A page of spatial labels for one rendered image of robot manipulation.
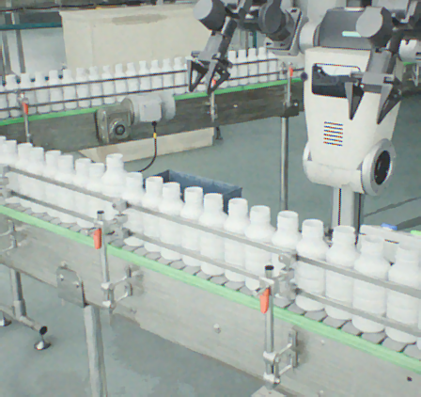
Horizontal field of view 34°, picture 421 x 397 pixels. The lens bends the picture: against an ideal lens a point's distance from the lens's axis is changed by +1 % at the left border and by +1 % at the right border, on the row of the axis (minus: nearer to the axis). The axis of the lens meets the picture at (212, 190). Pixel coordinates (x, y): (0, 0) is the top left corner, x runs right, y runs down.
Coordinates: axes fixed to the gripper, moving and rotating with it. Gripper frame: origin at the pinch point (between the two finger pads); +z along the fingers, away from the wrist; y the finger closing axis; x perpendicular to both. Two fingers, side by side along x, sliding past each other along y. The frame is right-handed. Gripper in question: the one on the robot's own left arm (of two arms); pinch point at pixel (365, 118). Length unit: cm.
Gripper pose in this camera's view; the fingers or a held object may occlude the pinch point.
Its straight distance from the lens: 152.0
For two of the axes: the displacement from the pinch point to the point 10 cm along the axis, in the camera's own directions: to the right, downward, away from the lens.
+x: 5.5, 2.0, 8.1
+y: 7.9, 2.0, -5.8
